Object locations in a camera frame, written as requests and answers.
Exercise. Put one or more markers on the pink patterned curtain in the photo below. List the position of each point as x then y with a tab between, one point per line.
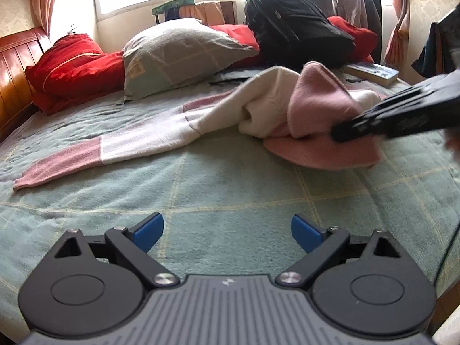
399	14
43	0

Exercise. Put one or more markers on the beige hanging shirt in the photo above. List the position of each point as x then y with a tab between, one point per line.
350	3

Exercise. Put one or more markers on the book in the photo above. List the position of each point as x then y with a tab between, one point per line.
373	72

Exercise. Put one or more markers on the red pillow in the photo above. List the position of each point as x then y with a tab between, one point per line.
72	68

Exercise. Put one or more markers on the black hanging garment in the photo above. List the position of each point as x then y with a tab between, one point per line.
373	10

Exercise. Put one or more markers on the black backpack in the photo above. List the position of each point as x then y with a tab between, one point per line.
294	28

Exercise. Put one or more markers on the green chair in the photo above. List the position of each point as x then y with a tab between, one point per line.
172	4

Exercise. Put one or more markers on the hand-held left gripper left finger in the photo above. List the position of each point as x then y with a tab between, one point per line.
149	231

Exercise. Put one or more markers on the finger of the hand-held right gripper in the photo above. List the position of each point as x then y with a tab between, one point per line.
424	95
377	125

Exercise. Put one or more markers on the grey green pillow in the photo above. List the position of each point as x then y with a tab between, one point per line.
179	54

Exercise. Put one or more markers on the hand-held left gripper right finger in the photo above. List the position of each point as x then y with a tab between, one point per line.
305	233

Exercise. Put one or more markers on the pink and white sweater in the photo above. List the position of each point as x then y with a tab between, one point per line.
215	115

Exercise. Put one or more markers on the wooden headboard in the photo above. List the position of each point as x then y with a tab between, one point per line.
14	79

